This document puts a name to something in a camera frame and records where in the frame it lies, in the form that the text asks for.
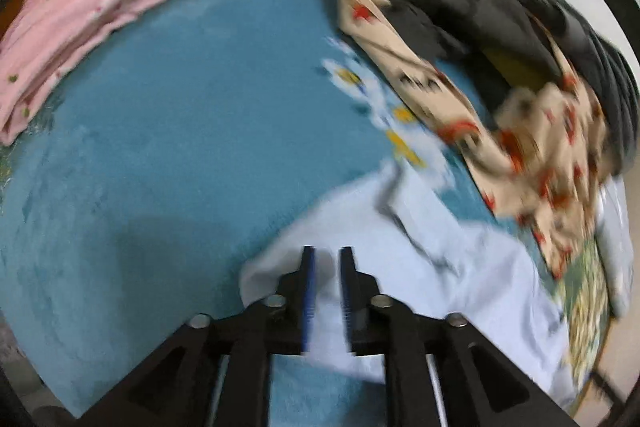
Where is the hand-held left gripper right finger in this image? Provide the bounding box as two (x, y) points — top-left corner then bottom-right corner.
(339, 246), (581, 427)

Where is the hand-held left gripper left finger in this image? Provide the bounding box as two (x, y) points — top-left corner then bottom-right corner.
(75, 246), (317, 427)

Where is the light blue garment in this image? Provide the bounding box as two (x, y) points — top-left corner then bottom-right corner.
(239, 162), (576, 410)

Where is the pink fleece garment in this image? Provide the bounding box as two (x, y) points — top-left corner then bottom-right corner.
(0, 0), (183, 146)

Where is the teal floral blanket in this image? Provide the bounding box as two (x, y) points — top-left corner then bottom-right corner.
(0, 0), (613, 427)

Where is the beige red printed garment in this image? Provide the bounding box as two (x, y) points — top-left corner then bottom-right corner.
(336, 0), (608, 280)

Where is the light grey pillow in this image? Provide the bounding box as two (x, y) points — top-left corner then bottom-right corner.
(595, 179), (633, 318)

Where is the dark grey garment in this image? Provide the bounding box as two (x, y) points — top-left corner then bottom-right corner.
(387, 0), (640, 178)

